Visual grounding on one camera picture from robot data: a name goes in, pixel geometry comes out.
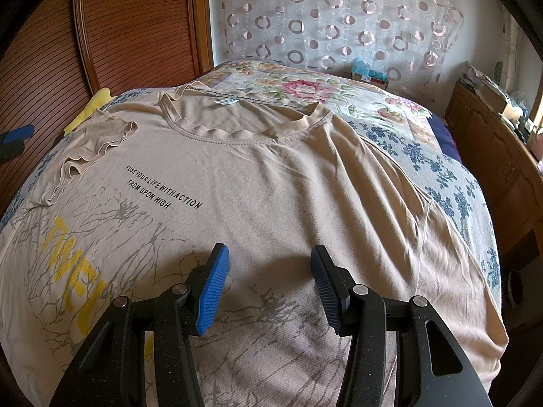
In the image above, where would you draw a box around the beige printed t-shirt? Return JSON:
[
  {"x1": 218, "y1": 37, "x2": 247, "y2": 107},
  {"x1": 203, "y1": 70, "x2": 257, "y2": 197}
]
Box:
[{"x1": 1, "y1": 87, "x2": 508, "y2": 406}]

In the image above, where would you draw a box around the brown wooden wardrobe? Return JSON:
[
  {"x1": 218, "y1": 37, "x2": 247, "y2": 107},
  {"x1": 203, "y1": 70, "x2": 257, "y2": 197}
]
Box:
[{"x1": 1, "y1": 0, "x2": 212, "y2": 207}]

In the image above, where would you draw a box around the blue floral bed sheet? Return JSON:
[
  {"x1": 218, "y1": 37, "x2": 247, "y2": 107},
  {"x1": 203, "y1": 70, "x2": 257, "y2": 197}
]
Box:
[{"x1": 1, "y1": 83, "x2": 501, "y2": 314}]

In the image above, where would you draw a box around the dark blue blanket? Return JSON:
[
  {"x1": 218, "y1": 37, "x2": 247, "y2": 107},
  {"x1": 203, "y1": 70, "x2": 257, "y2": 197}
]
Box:
[{"x1": 427, "y1": 114, "x2": 462, "y2": 163}]

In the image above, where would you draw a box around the brown wooden side cabinet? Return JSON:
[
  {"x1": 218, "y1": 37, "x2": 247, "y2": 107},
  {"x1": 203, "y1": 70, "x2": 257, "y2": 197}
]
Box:
[{"x1": 446, "y1": 83, "x2": 542, "y2": 255}]

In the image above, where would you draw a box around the blue tissue box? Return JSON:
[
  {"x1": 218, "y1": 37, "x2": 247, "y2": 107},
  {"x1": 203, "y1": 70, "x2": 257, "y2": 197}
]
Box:
[{"x1": 351, "y1": 58, "x2": 388, "y2": 90}]

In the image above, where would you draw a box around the sheer circle-pattern curtain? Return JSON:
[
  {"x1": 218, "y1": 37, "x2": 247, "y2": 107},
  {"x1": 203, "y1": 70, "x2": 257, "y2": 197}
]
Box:
[{"x1": 212, "y1": 0, "x2": 464, "y2": 99}]

